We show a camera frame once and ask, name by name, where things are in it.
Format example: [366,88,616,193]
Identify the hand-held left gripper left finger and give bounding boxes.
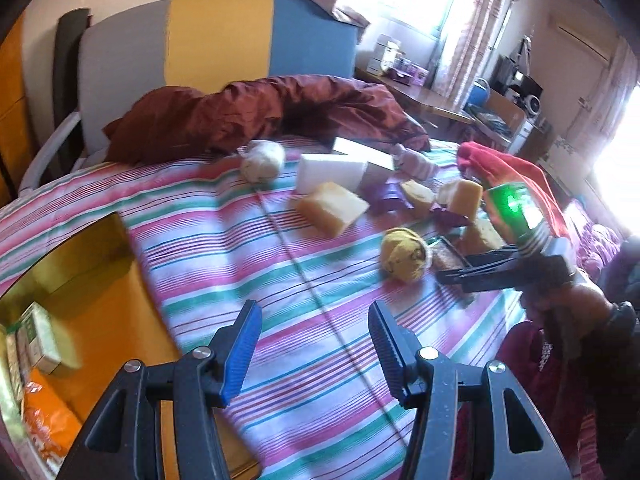
[57,300,263,480]

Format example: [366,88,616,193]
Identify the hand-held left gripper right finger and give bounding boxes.
[367,301,573,480]

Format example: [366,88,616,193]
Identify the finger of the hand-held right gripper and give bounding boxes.
[464,245,523,267]
[435,262,526,295]

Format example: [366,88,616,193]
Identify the yellow patterned sock ball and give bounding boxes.
[380,227,432,283]

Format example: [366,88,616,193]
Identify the pink striped sock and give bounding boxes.
[392,144,438,181]

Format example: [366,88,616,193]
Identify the golden metal tray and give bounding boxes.
[0,212,261,480]

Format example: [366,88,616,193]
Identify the white sock ball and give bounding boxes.
[240,139,287,183]

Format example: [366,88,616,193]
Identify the person's right hand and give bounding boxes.
[520,280,613,361]

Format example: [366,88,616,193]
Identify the red cloth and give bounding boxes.
[457,141,568,241]

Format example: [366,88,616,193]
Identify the purple wrapper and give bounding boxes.
[367,180,416,218]
[432,205,471,228]

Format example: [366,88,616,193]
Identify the small rounded yellow sponge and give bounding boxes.
[400,179,436,211]

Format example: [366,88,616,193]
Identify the cardboard box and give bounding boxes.
[480,87,528,151]

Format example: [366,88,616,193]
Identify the maroon fuzzy cloth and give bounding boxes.
[495,320,601,480]

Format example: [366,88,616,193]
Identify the striped bed sheet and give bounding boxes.
[0,137,591,480]

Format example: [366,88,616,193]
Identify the blue container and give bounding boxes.
[472,77,493,108]

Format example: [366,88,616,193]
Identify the black stereo equipment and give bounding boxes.
[492,55,543,116]

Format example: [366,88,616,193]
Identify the black wristwatch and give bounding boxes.
[606,301,639,342]

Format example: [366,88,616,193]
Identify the wooden desk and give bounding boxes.
[355,67,481,131]

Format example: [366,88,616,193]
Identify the large yellow sponge block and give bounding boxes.
[296,181,371,237]

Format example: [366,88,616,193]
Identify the purple box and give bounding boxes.
[392,57,431,86]

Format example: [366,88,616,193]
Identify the orange snack packet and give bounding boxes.
[22,370,83,471]

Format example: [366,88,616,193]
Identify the green white small box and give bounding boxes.
[10,302,63,376]

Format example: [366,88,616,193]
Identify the white boxes stack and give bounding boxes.
[367,35,403,76]

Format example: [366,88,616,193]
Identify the maroon quilt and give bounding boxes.
[102,74,431,166]

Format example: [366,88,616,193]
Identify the grey yellow blue chair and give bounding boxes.
[20,0,361,196]

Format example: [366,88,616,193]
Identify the wooden wardrobe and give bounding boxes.
[0,15,36,206]

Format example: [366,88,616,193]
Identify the black rolled mat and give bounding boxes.
[52,7,91,171]

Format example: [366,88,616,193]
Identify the wall air conditioner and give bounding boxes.
[547,15,613,61]

